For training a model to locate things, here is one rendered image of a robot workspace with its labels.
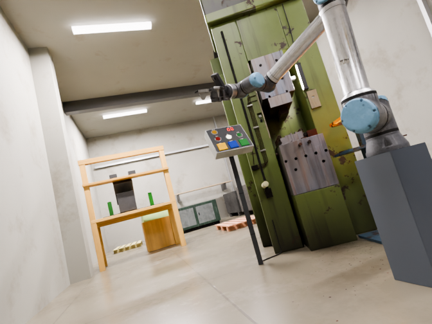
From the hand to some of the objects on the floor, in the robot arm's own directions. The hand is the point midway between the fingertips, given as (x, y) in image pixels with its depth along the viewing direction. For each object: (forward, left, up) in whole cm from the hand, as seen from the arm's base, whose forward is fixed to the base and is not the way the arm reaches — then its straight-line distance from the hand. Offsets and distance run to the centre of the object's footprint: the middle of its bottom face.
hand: (203, 89), depth 154 cm
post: (+88, -38, -120) cm, 153 cm away
